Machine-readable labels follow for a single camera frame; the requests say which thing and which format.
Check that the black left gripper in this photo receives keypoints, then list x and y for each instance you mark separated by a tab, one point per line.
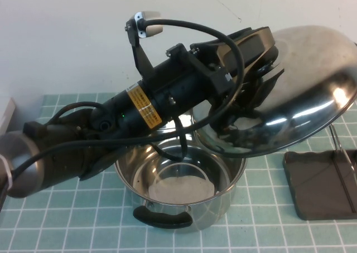
245	49

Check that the steel pot lid black knob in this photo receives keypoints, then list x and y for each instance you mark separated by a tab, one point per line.
312	77

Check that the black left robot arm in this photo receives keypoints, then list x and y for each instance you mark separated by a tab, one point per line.
117	116

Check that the teal tiled tablecloth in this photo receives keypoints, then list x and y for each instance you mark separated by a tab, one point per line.
267	225

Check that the beige board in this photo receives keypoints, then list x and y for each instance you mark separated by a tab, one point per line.
6	113

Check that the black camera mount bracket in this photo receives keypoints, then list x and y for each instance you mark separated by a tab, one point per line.
140	58

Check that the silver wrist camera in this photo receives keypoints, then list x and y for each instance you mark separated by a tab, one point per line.
150	24

